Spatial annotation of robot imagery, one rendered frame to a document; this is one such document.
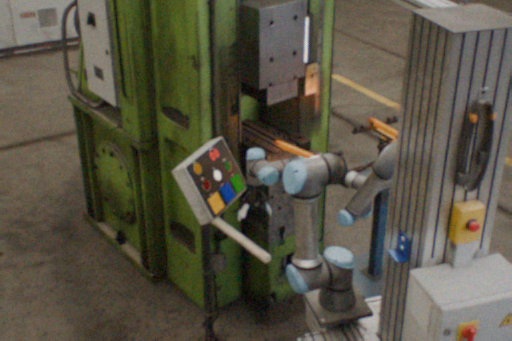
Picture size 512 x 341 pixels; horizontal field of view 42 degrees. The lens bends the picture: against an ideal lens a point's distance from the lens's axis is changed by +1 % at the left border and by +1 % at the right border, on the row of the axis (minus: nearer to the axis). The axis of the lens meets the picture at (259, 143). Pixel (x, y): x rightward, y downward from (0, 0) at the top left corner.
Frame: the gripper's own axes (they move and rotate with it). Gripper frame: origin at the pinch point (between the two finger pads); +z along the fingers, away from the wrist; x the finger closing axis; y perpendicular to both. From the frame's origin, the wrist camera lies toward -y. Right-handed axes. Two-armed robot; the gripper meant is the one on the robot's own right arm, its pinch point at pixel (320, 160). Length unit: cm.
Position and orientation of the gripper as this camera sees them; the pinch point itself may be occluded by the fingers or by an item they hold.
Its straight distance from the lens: 329.8
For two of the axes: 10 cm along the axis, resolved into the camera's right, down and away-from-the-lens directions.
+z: -6.3, -3.1, 7.1
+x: 7.8, -2.9, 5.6
